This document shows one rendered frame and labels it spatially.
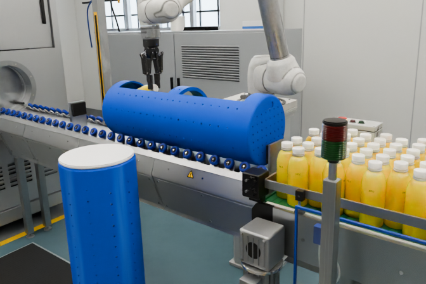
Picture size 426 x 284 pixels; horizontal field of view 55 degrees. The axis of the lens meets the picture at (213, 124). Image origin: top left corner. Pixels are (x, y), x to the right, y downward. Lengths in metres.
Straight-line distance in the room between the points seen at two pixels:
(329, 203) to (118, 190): 0.76
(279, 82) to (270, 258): 1.06
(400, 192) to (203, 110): 0.78
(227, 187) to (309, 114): 3.14
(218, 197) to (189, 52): 2.33
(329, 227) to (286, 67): 1.14
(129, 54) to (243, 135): 3.04
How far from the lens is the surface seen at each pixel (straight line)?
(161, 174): 1.86
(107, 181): 1.49
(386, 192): 1.33
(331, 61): 4.50
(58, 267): 2.67
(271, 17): 2.08
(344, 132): 1.06
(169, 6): 1.73
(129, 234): 1.61
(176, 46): 3.94
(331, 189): 1.11
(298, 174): 1.37
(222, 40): 3.60
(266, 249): 1.33
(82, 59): 7.28
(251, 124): 1.49
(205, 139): 1.62
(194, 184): 1.73
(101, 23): 2.78
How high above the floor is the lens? 1.50
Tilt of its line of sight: 14 degrees down
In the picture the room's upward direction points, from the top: 2 degrees counter-clockwise
